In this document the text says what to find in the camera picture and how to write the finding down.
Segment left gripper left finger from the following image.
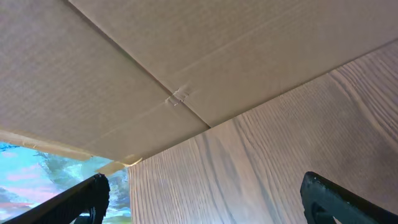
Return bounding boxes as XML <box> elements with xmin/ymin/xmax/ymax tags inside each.
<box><xmin>4</xmin><ymin>173</ymin><xmax>110</xmax><ymax>224</ymax></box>

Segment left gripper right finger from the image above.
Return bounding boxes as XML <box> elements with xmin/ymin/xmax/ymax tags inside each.
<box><xmin>300</xmin><ymin>171</ymin><xmax>397</xmax><ymax>224</ymax></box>

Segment brown cardboard sheet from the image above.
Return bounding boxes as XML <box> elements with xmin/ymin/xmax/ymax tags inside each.
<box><xmin>1</xmin><ymin>0</ymin><xmax>397</xmax><ymax>163</ymax></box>

